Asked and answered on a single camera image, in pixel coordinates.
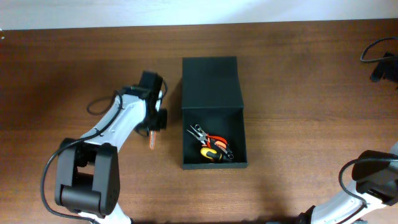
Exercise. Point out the orange black long-nose pliers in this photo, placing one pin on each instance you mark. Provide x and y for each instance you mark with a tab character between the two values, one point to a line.
201	136

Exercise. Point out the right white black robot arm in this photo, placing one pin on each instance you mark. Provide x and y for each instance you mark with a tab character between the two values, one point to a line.
368	183

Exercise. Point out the yellow black screwdriver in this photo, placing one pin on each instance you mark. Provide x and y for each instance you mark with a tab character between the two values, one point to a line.
214	155

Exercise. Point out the black gift box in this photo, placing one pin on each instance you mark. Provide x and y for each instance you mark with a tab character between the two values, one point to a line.
212	98

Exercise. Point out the silver ring wrench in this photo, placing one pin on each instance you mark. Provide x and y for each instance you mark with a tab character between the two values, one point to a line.
230	154

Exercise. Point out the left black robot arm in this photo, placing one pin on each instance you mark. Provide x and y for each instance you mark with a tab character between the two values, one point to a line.
87	182

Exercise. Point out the small red handled pliers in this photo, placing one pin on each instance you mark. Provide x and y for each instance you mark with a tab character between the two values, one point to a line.
219	141

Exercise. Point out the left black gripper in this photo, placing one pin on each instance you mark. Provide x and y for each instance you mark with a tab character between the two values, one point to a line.
161	122

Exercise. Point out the orange socket bit rail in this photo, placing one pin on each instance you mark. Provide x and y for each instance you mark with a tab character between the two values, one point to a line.
152	135

